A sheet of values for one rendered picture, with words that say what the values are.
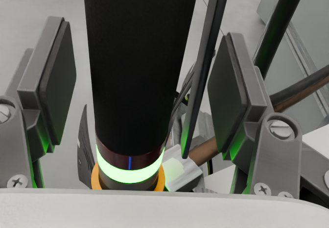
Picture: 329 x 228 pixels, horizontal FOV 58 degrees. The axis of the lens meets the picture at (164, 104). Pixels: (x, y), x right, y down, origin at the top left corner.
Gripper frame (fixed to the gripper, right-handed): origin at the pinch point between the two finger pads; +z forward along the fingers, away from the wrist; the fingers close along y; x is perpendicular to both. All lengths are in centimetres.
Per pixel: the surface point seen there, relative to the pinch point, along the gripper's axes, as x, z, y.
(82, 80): -164, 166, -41
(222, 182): -54, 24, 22
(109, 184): -6.3, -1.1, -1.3
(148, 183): -6.1, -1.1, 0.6
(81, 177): -68, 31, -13
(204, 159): -11.0, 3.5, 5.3
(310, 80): -9.6, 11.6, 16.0
